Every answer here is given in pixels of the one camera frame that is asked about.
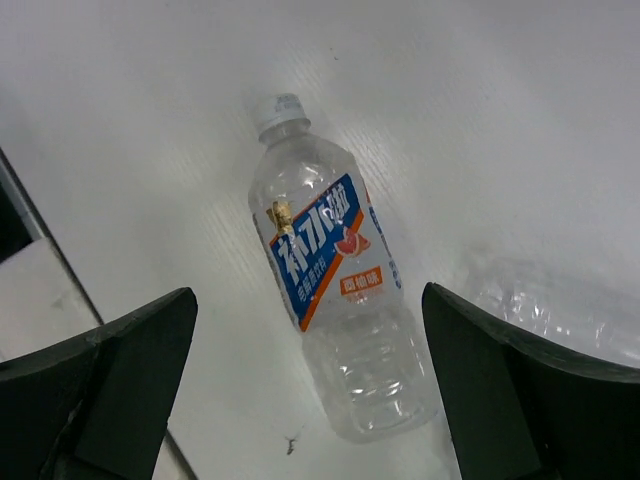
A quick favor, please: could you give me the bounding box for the clear bottle blue white label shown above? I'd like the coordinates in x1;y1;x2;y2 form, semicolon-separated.
248;93;440;443

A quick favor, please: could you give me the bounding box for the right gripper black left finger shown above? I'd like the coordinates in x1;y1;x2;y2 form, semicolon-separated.
1;287;198;479

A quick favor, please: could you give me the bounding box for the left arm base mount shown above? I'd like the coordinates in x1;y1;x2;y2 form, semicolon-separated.
0;144;201;480

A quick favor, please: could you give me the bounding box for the clear unlabelled bottle front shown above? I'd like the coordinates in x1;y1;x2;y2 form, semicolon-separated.
461;250;639;368

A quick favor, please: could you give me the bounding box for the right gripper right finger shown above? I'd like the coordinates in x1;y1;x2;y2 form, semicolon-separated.
422;283;639;479

